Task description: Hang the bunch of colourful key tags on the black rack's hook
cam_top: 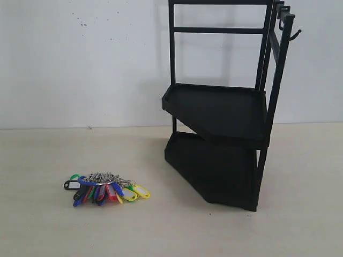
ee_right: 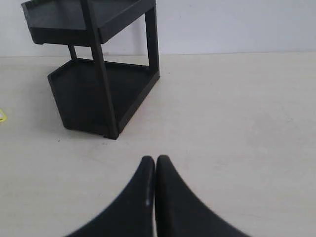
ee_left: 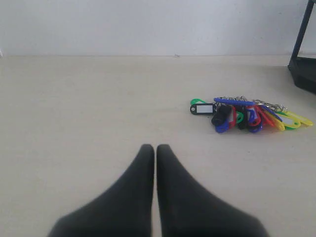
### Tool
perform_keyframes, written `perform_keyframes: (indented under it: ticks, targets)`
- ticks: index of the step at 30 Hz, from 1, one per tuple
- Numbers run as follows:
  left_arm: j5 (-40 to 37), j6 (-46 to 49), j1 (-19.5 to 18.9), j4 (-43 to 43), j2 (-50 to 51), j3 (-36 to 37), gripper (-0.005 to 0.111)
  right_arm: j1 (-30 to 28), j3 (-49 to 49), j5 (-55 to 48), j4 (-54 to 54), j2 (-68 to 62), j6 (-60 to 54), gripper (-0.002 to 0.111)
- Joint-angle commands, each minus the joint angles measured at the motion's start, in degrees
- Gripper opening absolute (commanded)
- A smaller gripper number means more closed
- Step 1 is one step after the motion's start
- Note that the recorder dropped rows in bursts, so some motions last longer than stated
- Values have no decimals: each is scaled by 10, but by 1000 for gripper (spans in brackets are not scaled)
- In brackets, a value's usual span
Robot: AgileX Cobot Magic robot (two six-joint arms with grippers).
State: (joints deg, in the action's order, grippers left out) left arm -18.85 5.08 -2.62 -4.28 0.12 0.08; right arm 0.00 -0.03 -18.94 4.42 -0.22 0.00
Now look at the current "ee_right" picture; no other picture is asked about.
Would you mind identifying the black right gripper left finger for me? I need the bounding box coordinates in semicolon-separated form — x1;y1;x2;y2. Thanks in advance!
68;156;155;237

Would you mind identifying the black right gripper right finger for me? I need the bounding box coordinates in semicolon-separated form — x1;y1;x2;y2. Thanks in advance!
155;155;239;237

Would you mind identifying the keyring with coloured tags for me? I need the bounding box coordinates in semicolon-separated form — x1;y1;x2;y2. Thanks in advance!
0;109;7;122

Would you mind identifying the black two-tier rack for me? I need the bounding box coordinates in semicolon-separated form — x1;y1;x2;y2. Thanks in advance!
22;0;160;140

